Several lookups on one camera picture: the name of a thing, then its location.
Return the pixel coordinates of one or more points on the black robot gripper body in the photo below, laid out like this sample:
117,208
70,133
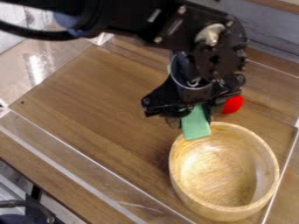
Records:
208,41

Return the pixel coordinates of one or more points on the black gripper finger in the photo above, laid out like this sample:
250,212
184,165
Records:
174,120
208,110

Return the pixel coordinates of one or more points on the green rectangular block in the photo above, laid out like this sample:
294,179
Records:
196,125

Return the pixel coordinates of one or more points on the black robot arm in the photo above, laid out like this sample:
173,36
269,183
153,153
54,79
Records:
86,18

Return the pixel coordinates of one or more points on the brown wooden bowl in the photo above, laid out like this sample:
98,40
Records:
225,174

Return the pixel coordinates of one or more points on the red plush strawberry toy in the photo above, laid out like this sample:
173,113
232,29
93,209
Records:
233,104

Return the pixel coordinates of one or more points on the clear acrylic table barrier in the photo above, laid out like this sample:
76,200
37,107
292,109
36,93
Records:
76,134

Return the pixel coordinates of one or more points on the black clamp under table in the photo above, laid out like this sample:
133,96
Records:
37,212

